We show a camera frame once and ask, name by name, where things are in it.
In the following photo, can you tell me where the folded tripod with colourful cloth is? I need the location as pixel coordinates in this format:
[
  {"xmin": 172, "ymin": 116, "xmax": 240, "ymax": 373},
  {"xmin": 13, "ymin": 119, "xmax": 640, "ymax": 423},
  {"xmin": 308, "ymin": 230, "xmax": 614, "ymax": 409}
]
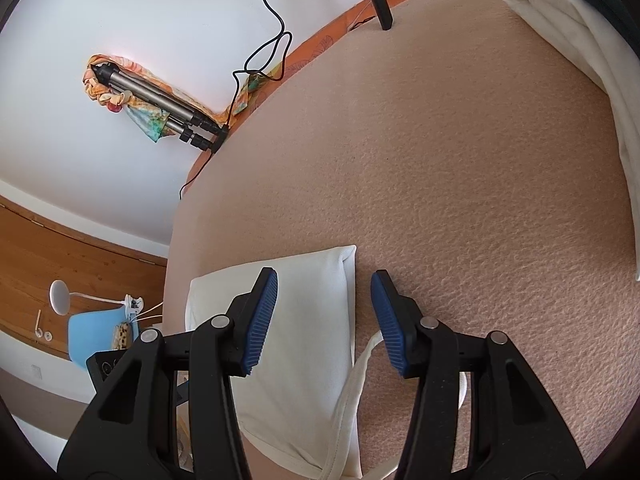
[{"xmin": 82, "ymin": 54, "xmax": 221, "ymax": 145}]

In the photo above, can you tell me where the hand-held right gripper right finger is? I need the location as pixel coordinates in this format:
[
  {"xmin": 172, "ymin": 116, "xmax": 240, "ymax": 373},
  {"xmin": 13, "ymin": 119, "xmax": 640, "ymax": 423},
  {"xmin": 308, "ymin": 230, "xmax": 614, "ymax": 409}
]
[{"xmin": 370, "ymin": 270, "xmax": 587, "ymax": 480}]

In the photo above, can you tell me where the silver folded tripod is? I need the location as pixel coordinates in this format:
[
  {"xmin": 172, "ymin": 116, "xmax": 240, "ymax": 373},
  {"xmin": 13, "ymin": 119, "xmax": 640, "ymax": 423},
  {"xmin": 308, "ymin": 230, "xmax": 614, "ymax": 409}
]
[{"xmin": 95, "ymin": 62, "xmax": 230, "ymax": 153}]

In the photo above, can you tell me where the white tank top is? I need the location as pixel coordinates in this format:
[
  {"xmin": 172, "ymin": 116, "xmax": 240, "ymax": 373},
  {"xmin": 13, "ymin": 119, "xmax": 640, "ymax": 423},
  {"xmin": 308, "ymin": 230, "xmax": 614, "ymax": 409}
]
[{"xmin": 185, "ymin": 245, "xmax": 471, "ymax": 480}]

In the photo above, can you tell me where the beige blanket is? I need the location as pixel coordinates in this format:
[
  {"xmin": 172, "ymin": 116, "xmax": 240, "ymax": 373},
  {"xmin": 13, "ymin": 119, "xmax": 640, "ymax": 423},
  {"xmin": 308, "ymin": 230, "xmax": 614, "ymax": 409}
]
[{"xmin": 165, "ymin": 0, "xmax": 640, "ymax": 480}]

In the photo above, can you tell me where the white desk lamp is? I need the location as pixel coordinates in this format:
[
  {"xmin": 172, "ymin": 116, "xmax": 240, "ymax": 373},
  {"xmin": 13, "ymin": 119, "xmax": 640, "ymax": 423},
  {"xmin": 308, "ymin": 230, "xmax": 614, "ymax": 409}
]
[{"xmin": 49, "ymin": 280, "xmax": 146, "ymax": 317}]

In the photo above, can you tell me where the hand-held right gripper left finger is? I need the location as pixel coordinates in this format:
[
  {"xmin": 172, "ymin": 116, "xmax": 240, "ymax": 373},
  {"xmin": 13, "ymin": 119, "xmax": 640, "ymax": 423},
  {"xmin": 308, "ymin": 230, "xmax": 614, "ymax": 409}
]
[{"xmin": 56, "ymin": 266, "xmax": 279, "ymax": 480}]

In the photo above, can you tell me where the light blue chair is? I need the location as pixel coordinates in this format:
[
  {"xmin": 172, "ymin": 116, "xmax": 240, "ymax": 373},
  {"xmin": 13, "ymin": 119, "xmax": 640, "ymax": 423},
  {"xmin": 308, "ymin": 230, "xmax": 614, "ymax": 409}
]
[{"xmin": 67, "ymin": 307, "xmax": 131, "ymax": 371}]

